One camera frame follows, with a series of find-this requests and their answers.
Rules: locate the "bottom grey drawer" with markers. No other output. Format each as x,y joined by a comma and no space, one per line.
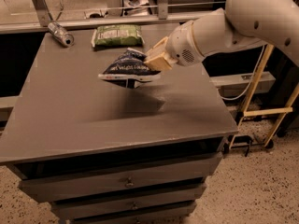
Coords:
141,216

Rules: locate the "grey drawer cabinet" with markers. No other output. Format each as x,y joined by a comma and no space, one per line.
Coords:
67,120

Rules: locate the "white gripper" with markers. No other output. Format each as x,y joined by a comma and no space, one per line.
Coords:
179,46

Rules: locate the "top grey drawer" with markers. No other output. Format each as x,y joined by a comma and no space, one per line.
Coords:
65,187

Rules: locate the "green jalapeno chip bag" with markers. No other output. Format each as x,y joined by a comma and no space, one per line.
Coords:
117,35

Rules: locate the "grey metal railing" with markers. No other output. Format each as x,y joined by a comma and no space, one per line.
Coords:
17,16

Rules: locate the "blue vinegar chip bag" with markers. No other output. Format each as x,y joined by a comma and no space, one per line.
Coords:
129,70

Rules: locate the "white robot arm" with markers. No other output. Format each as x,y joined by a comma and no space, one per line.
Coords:
241,25

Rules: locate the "middle grey drawer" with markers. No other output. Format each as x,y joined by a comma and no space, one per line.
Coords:
137,201

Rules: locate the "grey drawer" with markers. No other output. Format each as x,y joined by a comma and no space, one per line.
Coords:
141,216
137,201
65,187

